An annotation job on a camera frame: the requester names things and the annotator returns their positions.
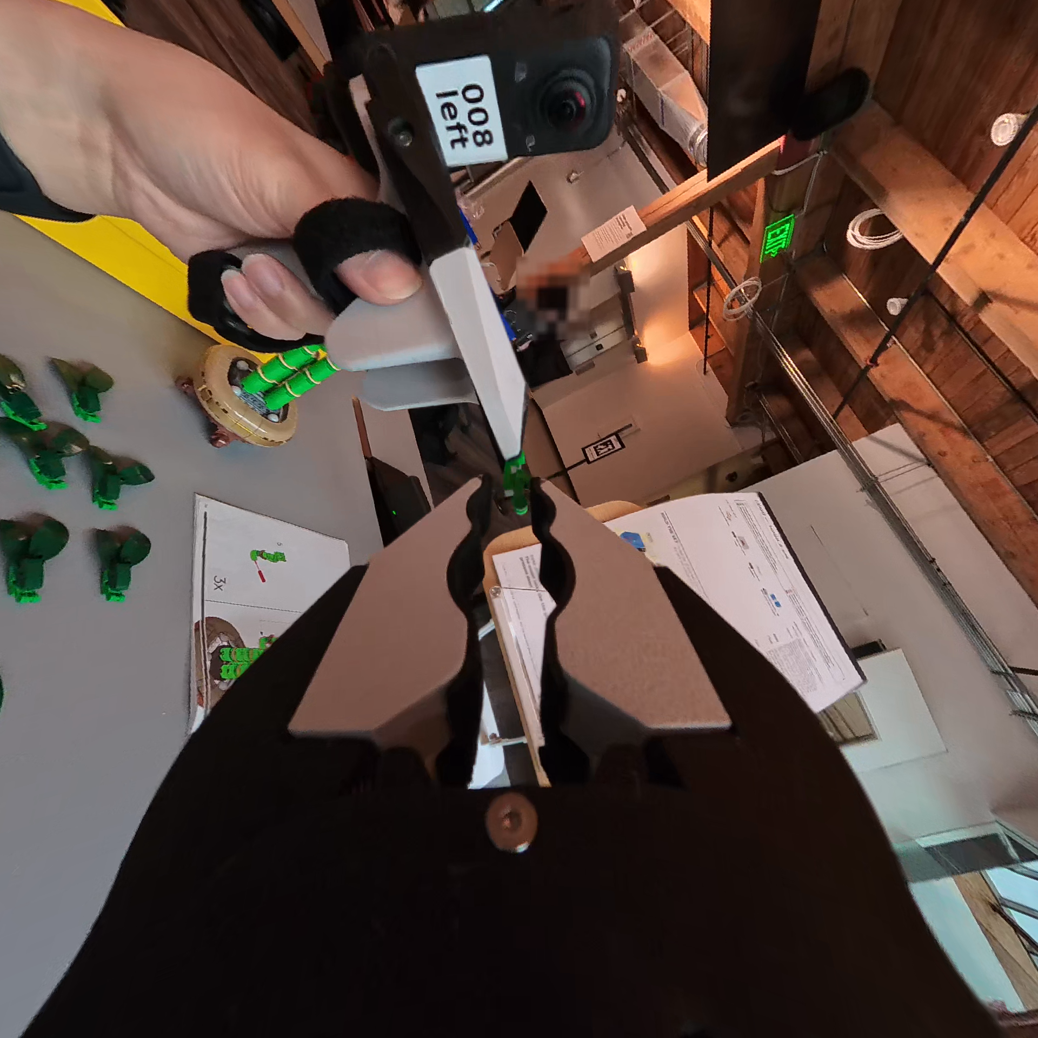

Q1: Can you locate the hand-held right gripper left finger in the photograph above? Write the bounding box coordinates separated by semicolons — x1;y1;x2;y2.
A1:
288;477;494;788

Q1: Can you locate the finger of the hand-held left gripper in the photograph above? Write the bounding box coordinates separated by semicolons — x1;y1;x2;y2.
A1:
425;245;530;463
359;359;483;414

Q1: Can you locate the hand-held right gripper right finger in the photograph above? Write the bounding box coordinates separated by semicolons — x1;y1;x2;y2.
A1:
529;478;733;786

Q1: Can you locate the green leafy lego sprig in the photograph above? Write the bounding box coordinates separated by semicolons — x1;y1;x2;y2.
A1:
0;513;71;607

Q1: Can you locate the person's left hand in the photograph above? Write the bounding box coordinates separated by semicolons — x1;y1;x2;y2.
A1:
0;0;424;339

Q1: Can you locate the black box with green lights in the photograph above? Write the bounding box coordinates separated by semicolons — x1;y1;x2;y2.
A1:
367;456;433;546

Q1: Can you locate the printed instruction sheet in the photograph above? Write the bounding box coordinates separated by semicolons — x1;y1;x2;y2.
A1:
490;492;866;744

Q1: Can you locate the open instruction booklet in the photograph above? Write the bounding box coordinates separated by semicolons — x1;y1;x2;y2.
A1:
188;492;352;736

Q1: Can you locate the wooden book stand white base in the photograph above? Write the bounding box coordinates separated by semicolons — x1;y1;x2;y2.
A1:
480;498;869;789

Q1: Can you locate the white paper notice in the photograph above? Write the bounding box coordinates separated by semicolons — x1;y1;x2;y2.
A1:
581;205;647;262

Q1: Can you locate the green exit sign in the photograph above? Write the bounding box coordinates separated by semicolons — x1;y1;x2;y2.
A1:
760;211;801;266

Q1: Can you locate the cluster of green leaf sprigs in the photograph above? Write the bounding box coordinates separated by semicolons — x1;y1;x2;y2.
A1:
0;352;157;607

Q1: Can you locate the yellow plastic bin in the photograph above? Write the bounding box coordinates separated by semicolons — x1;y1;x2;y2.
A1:
15;209;238;343

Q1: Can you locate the black hanging panel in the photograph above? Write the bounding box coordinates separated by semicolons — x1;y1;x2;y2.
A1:
708;0;822;181

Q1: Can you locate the black wristband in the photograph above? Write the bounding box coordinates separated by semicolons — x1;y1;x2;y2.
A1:
0;132;92;225

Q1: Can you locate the metal air duct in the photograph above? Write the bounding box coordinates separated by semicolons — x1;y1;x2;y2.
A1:
623;15;708;165

